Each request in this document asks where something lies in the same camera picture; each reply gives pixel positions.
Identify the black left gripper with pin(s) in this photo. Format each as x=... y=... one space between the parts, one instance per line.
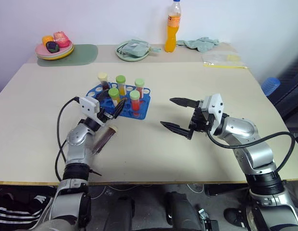
x=105 y=115

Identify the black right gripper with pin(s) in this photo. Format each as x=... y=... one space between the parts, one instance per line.
x=199 y=120

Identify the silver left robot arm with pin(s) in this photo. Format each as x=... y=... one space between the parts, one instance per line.
x=75 y=140

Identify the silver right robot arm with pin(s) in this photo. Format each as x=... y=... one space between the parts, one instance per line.
x=256 y=150

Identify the yellow green-capped test tube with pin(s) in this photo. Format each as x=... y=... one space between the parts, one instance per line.
x=114 y=95
x=120 y=84

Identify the dark red cream-capped test tube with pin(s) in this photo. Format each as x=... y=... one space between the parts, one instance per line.
x=103 y=79
x=104 y=139

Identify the red green-capped test tube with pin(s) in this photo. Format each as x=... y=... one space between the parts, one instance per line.
x=139 y=84
x=135 y=101

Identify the blue test tube rack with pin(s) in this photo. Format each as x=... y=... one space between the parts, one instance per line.
x=140 y=109

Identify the pale green plate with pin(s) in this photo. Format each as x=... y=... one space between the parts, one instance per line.
x=122 y=57

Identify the green placemat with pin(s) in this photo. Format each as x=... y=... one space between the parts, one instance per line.
x=84 y=54

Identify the folded pale green pouch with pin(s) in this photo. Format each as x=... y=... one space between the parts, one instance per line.
x=134 y=48

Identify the yellow plate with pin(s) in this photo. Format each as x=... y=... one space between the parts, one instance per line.
x=65 y=55

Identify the clear plastic zip bag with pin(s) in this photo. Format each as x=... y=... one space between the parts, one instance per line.
x=221 y=59

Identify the pale green towel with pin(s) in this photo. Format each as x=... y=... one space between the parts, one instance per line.
x=203 y=43

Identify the purple toy eggplant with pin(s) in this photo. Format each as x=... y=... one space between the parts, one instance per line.
x=52 y=47

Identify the pink red toy fruit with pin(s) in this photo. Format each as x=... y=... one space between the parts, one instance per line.
x=61 y=38

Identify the orange soda bottle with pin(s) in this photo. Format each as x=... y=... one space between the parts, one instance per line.
x=171 y=36

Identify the pink plate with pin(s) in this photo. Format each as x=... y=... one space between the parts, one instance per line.
x=42 y=51

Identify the orange toy fruit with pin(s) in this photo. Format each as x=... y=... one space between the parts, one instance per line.
x=47 y=39

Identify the blue ribbed cup stack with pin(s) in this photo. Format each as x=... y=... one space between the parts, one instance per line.
x=271 y=85

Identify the dark rounded shape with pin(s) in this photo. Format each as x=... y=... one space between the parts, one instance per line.
x=123 y=214
x=181 y=211

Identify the black shoe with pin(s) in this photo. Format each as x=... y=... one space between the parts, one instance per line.
x=233 y=216

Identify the black chair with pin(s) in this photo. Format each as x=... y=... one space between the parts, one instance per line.
x=292 y=89

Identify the black white striped fabric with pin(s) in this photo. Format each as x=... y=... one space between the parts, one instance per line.
x=16 y=211

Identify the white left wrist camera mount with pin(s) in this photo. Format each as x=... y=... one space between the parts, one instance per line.
x=89 y=106

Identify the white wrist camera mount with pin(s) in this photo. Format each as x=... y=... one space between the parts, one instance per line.
x=89 y=106
x=215 y=106

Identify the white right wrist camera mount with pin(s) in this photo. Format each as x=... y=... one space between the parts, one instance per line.
x=215 y=106

